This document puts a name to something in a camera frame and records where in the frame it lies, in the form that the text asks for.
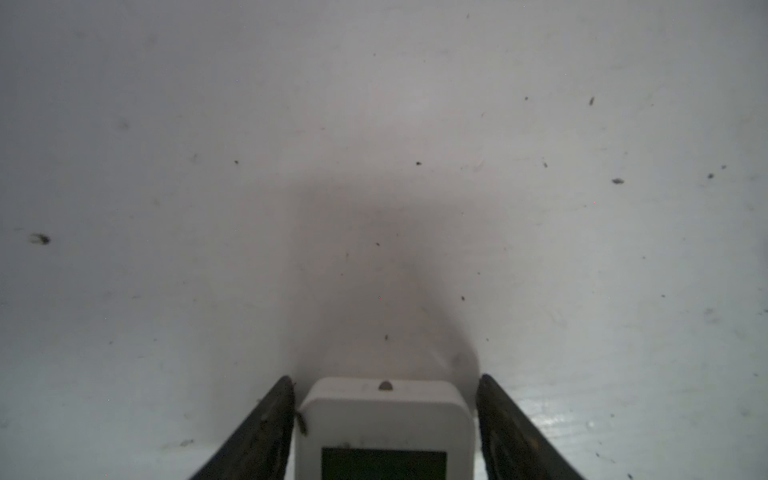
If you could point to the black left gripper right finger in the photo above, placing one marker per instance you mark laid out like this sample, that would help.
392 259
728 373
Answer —
512 446

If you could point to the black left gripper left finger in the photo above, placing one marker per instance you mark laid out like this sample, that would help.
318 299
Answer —
259 448

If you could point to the white remote control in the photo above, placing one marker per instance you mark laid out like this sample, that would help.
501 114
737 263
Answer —
384 429

